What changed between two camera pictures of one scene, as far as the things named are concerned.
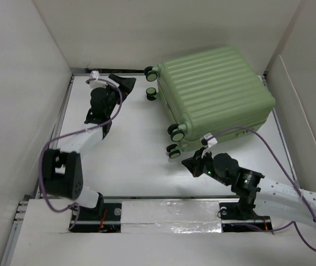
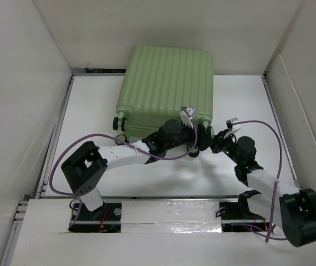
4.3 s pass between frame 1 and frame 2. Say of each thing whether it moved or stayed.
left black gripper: moved
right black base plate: stayed
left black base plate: stayed
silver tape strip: stayed
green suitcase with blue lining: moved
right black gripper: moved
